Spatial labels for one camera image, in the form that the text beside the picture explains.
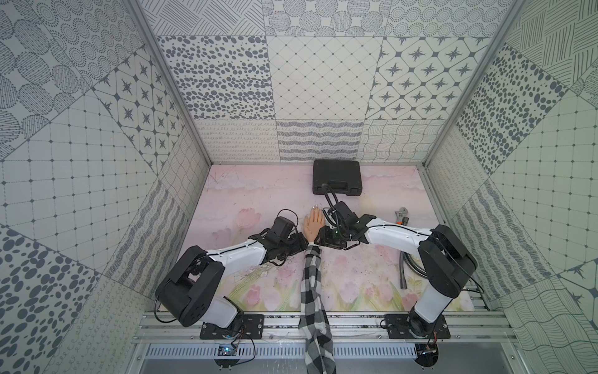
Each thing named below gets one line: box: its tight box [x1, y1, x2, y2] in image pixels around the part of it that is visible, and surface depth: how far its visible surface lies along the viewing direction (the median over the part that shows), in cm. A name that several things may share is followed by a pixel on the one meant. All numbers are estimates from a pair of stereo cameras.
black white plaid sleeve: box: [298, 243, 337, 374], surface depth 71 cm
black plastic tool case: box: [312, 159, 363, 197], surface depth 114 cm
